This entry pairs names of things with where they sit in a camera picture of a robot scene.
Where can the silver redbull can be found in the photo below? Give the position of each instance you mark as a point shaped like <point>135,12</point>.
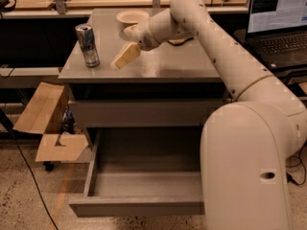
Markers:
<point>87,44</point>

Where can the black laptop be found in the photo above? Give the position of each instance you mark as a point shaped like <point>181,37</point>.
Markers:
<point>277,32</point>

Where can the closed grey top drawer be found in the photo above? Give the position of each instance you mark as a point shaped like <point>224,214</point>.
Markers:
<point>143,113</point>

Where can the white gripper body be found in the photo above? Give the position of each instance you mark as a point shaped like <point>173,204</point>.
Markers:
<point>142,34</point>

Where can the black laptop stand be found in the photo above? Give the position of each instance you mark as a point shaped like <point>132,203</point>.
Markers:
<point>292,78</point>

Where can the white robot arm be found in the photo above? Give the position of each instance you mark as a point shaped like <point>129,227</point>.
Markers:
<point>244,144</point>

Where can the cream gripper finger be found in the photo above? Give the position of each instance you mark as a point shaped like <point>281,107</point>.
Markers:
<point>128,54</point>
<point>130,31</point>

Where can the black headphones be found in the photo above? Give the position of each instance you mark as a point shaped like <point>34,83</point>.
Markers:
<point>7,5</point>

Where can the yellow sponge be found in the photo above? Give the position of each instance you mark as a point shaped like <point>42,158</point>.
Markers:
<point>177,42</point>

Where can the open cardboard box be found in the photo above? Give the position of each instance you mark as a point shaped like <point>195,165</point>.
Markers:
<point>43,115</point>

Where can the open grey middle drawer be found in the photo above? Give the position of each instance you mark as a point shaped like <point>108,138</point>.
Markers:
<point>143,171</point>

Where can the white ceramic bowl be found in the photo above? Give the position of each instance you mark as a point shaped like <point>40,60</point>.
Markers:
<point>131,16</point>

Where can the grey drawer cabinet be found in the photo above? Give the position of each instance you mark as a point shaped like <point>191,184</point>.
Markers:
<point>165,73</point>

